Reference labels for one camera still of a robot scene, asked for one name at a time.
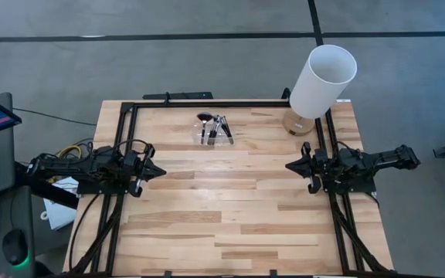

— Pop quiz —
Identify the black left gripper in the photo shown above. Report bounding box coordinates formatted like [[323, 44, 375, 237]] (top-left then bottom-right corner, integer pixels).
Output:
[[124, 143, 168, 198]]

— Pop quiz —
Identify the black aluminium table frame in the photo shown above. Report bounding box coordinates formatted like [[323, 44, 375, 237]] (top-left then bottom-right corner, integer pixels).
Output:
[[63, 98, 398, 278]]

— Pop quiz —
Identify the black floor cable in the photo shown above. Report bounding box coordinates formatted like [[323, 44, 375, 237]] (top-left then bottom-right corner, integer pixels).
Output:
[[12, 107, 98, 127]]

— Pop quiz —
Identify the black diagonal bar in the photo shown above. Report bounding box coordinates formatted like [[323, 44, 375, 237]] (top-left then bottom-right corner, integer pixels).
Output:
[[15, 175, 80, 210]]

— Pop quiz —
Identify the yellow cable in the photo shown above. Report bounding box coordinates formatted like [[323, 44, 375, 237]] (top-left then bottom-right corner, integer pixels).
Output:
[[56, 144, 83, 159]]

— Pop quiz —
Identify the black camera bar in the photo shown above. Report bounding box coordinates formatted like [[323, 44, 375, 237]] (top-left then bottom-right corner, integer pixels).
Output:
[[141, 91, 215, 101]]

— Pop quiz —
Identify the white shade wooden base lamp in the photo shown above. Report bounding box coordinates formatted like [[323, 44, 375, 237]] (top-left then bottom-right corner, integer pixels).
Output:
[[283, 44, 358, 137]]

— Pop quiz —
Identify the black computer mouse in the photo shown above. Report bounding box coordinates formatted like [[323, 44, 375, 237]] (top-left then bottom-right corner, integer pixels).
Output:
[[2, 228, 29, 266]]

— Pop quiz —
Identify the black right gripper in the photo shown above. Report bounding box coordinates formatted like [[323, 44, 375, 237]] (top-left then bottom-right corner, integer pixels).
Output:
[[285, 141, 328, 195]]

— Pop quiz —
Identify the clear acrylic brush organizer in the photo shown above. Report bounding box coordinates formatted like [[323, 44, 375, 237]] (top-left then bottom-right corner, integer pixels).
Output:
[[191, 114, 236, 147]]

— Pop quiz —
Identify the black fan makeup brush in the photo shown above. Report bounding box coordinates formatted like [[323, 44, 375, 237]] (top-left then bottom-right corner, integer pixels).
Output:
[[196, 111, 214, 145]]

